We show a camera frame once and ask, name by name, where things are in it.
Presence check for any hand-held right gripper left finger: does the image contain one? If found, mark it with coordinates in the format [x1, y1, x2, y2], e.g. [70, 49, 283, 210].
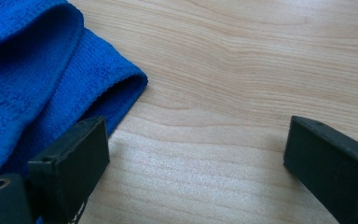
[27, 116, 111, 224]

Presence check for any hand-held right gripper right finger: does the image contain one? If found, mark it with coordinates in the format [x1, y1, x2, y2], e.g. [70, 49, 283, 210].
[282, 115, 358, 224]

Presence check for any blue towel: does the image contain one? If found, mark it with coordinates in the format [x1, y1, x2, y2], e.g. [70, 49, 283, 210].
[0, 0, 149, 183]

